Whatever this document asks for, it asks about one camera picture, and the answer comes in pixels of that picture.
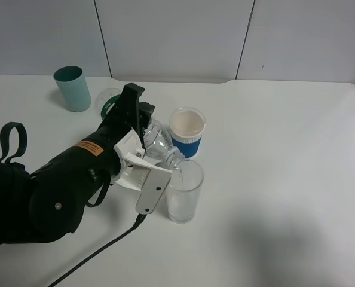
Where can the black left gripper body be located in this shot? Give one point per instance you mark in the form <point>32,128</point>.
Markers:
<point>88,165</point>

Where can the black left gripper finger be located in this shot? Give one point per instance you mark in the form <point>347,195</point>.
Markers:
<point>123,108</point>
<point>145,114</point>

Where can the clear plastic water bottle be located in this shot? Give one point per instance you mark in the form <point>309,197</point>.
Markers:
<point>158,142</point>

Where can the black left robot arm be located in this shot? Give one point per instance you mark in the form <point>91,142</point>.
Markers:
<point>43,206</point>

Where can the white cup blue sleeve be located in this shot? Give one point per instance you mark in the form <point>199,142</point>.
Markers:
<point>186,127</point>

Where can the teal plastic cup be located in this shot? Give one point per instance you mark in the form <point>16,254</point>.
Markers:
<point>73,87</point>

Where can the clear tall glass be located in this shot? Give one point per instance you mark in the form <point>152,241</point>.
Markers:
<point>184,190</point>

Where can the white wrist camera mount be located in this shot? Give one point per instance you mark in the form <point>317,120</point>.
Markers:
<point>139,175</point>

